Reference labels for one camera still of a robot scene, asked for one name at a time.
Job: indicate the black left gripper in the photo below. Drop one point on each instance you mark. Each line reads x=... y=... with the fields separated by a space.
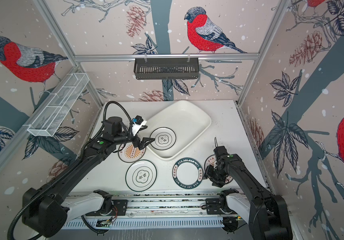
x=142 y=144

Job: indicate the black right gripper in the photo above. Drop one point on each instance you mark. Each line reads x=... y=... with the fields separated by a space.
x=217 y=180

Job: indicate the orange sunburst plate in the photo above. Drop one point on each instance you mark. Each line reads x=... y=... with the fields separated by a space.
x=129 y=154
x=211 y=161

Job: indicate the black rim flower plate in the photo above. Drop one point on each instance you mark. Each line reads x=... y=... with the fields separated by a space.
x=141 y=176
x=165 y=138

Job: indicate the white plastic bin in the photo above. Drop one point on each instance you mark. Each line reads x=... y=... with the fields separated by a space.
x=186 y=119

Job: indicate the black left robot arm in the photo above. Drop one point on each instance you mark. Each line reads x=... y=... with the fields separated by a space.
x=42 y=209

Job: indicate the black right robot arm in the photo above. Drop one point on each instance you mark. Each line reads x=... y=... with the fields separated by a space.
x=265 y=213

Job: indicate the green rim plate front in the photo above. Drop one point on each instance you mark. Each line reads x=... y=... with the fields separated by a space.
x=187 y=173

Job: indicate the black rim flower plate front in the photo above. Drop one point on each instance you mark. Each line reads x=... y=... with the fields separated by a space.
x=141 y=176

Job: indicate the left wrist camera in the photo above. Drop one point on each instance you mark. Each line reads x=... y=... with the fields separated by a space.
x=138 y=124

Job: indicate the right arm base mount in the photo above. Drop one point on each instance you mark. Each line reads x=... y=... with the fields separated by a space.
x=212 y=206

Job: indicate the aluminium rail base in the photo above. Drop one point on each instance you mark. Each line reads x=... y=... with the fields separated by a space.
x=139 y=204

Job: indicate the black wire wall basket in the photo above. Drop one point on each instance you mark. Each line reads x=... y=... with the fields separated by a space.
x=167 y=69

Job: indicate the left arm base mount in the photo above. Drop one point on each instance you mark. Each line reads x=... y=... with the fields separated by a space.
x=118 y=208

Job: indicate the white mesh wall shelf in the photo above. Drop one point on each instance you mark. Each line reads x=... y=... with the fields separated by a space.
x=60 y=103

